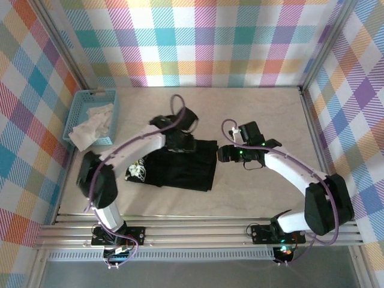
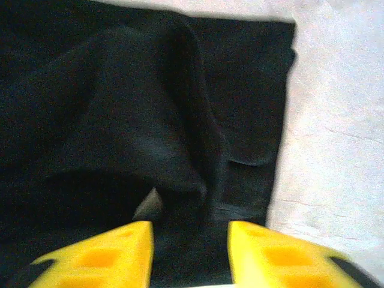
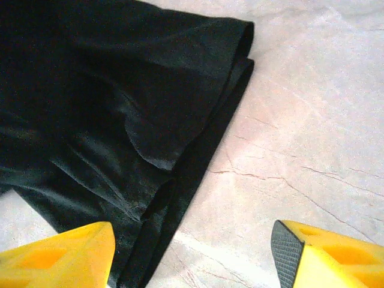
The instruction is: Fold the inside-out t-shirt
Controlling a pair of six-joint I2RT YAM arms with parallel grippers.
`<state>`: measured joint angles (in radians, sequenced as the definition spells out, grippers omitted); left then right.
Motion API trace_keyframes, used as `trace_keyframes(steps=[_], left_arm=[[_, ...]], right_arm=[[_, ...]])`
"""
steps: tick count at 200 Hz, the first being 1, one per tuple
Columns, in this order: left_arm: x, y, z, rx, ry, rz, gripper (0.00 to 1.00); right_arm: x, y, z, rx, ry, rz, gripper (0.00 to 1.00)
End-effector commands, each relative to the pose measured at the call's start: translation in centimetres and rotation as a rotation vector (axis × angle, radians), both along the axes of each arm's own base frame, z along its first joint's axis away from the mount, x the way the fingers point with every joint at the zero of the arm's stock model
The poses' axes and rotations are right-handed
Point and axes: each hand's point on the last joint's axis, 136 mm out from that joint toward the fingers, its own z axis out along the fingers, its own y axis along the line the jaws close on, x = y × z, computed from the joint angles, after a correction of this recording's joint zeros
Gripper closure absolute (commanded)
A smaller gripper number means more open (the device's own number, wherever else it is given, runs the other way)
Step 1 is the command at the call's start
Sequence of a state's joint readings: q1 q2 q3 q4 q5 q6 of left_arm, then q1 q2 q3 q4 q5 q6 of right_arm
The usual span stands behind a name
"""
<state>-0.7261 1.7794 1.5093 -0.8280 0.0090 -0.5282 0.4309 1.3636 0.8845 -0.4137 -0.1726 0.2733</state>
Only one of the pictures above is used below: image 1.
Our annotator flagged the black printed t-shirt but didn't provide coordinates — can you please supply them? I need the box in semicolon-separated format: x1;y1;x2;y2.
124;138;219;193

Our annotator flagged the white cloth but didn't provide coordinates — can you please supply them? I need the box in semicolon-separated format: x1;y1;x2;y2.
68;103;115;151

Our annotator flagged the blue plastic basket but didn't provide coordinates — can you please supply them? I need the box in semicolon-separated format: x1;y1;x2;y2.
62;89;118;147

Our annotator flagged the controller board with orange part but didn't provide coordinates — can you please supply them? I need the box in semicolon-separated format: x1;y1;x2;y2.
274;245;296;262

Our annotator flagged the controller board with green terminal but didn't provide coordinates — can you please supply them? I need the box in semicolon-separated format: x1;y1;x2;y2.
103;247;134;265

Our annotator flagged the aluminium mounting rail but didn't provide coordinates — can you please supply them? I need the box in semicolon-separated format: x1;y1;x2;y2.
32;214;365;250

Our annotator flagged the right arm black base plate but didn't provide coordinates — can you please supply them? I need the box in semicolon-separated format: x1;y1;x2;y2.
250;224;307;244

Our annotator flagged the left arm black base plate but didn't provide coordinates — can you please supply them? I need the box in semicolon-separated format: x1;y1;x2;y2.
91;226;146;247

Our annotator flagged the grey slotted cable duct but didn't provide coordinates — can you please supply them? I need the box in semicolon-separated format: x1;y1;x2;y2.
47;251;275;262

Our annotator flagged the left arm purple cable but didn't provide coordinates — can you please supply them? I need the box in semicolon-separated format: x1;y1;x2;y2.
83;94;187;268

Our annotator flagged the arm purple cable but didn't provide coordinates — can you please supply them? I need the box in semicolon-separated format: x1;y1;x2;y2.
221;119;341;266
83;94;187;268

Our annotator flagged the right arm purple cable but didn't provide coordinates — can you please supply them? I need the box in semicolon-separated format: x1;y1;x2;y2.
221;119;341;266

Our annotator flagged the aluminium frame leg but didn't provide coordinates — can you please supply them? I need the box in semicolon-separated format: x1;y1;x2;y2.
26;248;50;288
349;246;373;288

